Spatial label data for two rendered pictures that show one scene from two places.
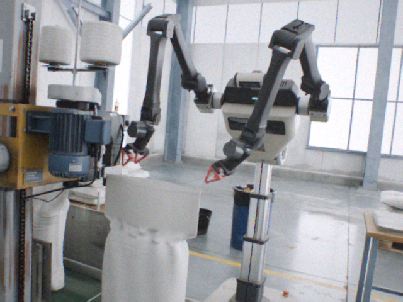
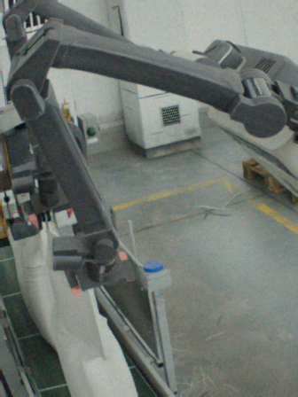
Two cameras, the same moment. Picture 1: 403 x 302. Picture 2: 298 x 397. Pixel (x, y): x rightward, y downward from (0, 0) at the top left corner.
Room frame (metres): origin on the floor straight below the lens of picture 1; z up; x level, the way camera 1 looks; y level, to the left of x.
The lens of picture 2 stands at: (0.66, -1.08, 1.76)
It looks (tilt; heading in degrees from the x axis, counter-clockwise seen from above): 21 degrees down; 49
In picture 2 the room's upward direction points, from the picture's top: 8 degrees counter-clockwise
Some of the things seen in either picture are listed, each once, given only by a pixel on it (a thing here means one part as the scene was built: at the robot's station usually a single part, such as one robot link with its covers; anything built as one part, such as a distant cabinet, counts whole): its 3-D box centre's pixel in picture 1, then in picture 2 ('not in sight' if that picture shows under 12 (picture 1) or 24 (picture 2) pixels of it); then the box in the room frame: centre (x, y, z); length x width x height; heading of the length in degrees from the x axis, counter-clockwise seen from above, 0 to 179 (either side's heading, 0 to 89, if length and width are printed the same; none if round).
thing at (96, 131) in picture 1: (98, 134); not in sight; (1.26, 0.39, 1.25); 0.10 x 0.08 x 0.12; 1
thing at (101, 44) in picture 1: (101, 44); not in sight; (1.39, 0.44, 1.61); 0.17 x 0.17 x 0.17
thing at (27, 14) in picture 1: (30, 13); not in sight; (1.26, 0.67, 1.68); 0.05 x 0.03 x 0.06; 156
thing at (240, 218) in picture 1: (251, 217); not in sight; (3.64, -0.60, 0.32); 0.51 x 0.48 x 0.65; 156
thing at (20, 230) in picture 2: (84, 174); (21, 227); (1.54, 0.53, 1.04); 0.08 x 0.06 x 0.05; 156
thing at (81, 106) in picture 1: (72, 106); not in sight; (1.25, 0.49, 1.35); 0.12 x 0.12 x 0.04
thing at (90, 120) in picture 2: (121, 122); (88, 128); (1.79, 0.43, 1.29); 0.08 x 0.05 x 0.09; 66
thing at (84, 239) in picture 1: (57, 230); (110, 265); (2.13, 0.90, 0.54); 1.05 x 0.02 x 0.41; 66
